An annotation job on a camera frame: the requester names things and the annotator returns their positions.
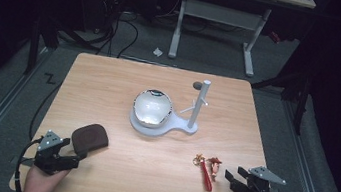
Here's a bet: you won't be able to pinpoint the thin black floor cable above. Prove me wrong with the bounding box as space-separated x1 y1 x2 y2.
27 79 62 145

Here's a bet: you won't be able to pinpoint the dark brown pouch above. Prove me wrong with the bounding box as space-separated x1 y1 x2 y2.
68 120 112 161

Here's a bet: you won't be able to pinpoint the person's left hand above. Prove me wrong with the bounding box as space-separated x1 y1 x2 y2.
23 162 72 192

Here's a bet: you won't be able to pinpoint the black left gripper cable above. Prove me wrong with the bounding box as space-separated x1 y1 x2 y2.
11 134 44 192

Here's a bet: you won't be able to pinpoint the crumpled white paper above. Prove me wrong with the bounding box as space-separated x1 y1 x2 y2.
152 46 165 59

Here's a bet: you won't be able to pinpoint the shiny silver bowl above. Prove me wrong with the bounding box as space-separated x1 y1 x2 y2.
129 86 176 131

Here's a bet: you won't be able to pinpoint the black floor cables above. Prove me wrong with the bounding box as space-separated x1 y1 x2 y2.
94 0 145 62

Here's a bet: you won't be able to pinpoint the small dark round disc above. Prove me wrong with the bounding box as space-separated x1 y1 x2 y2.
192 80 204 91

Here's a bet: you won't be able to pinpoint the black metal stand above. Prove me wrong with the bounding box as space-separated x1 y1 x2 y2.
22 5 65 80
244 51 317 137

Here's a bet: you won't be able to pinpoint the red strap keychain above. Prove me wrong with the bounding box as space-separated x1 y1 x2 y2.
188 153 224 192

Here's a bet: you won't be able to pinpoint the white hook stand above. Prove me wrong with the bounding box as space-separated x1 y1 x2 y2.
127 69 213 145

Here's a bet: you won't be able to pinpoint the white frame desk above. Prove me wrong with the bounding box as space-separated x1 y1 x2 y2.
166 0 317 86

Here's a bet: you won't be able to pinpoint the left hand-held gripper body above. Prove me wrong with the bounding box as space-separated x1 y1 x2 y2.
32 128 84 179

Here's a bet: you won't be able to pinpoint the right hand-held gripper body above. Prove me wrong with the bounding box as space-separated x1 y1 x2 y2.
229 161 289 192

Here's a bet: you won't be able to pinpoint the small red object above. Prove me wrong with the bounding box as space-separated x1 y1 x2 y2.
267 30 283 45

